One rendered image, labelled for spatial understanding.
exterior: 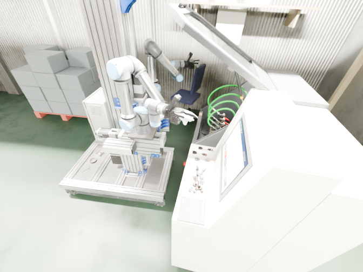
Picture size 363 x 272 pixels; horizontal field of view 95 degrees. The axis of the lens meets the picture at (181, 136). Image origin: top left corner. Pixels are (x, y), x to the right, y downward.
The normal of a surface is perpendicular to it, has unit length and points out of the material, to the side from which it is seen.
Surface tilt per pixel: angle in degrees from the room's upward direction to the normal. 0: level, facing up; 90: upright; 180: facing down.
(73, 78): 90
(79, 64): 90
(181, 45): 90
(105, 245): 0
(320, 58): 90
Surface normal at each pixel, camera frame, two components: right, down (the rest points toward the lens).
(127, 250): 0.04, -0.78
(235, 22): -0.12, 0.61
